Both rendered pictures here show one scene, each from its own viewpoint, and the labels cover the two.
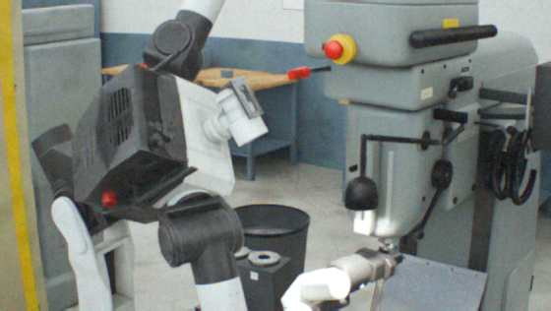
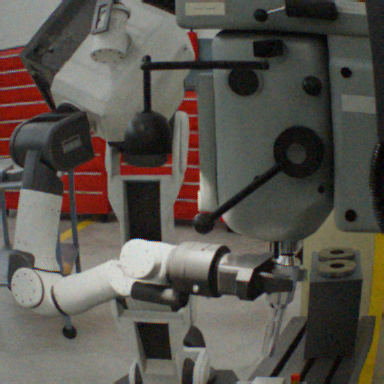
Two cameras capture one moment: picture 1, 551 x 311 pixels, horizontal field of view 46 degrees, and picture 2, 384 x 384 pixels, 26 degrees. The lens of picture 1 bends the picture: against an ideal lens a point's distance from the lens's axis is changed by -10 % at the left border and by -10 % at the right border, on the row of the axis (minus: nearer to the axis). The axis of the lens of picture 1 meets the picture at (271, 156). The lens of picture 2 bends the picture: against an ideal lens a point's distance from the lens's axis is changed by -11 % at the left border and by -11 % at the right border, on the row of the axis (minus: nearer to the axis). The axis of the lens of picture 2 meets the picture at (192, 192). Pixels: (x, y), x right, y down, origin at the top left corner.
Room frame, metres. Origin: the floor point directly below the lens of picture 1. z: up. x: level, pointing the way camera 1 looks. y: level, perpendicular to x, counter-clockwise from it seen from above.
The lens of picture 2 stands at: (1.03, -1.48, 1.67)
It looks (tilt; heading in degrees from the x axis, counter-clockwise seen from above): 13 degrees down; 71
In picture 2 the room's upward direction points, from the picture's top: 2 degrees counter-clockwise
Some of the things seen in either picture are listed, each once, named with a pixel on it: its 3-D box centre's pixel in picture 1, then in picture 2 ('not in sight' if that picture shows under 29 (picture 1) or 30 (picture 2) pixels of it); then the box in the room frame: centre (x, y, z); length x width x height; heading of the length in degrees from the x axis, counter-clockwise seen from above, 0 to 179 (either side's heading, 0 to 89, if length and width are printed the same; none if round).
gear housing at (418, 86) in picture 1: (402, 74); (298, 2); (1.61, -0.31, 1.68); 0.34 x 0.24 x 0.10; 142
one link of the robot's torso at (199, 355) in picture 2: not in sight; (170, 373); (1.64, 0.56, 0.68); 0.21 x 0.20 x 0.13; 63
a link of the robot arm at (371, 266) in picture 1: (361, 270); (231, 274); (1.52, -0.21, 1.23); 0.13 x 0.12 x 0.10; 42
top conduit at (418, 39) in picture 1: (458, 34); not in sight; (1.52, -0.42, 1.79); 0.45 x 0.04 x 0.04; 142
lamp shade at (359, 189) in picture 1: (361, 191); (147, 130); (1.40, -0.19, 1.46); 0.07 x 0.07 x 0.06
